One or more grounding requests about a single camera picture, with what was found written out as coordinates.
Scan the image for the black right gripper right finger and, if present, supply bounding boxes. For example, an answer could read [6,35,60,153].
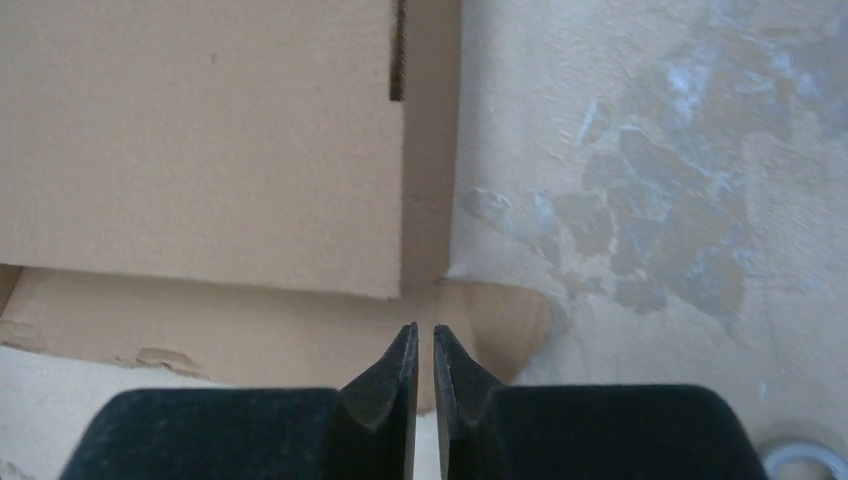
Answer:
[433,325,766,479]

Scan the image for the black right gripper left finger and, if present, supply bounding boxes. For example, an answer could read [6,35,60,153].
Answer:
[61,324,418,479]

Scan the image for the red handled adjustable wrench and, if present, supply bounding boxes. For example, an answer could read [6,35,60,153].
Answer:
[760,439,847,479]

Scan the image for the brown cardboard box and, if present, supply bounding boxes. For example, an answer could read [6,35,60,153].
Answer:
[1,1,551,412]

